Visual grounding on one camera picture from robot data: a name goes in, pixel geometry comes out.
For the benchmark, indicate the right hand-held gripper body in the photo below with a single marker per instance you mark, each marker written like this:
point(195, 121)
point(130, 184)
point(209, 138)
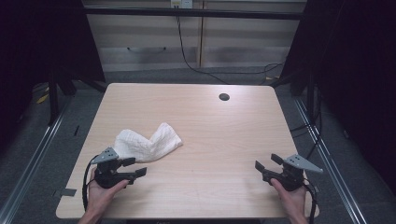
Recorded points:
point(291, 179)

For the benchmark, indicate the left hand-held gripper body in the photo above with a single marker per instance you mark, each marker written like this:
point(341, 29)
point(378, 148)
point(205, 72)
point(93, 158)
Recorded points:
point(107, 177)

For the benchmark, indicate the white waffle-weave towel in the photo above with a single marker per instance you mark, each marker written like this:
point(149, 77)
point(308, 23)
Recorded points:
point(146, 146)

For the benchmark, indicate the person's left hand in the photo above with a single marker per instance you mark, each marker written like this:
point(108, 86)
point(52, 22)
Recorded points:
point(101, 196)

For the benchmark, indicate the person's right hand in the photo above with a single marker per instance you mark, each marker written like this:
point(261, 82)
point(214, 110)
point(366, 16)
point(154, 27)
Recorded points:
point(292, 199)

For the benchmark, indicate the grey tape strip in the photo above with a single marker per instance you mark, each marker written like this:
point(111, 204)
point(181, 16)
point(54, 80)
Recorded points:
point(68, 192)

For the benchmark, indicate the small black floor strip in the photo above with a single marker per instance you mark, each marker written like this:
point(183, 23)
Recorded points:
point(76, 130)

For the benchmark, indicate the black metal stand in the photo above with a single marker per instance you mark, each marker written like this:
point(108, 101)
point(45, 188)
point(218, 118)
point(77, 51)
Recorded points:
point(310, 99)
point(53, 99)

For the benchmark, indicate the dark round table grommet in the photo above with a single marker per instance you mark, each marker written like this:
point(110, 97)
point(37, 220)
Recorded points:
point(224, 96)

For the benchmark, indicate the yellow floor tape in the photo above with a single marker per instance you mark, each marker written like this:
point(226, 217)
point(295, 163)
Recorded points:
point(43, 98)

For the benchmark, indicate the dark curtain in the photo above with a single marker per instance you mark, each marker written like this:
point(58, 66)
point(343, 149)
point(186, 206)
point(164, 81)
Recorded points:
point(358, 77)
point(34, 46)

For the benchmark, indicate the black horizontal metal bar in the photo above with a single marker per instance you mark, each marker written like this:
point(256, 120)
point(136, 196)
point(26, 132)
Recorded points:
point(193, 13)

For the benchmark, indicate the metal floor rail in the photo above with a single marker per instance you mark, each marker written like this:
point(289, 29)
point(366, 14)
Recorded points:
point(28, 168)
point(336, 174)

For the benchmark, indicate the white wall power outlet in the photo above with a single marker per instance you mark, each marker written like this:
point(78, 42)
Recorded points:
point(182, 3)

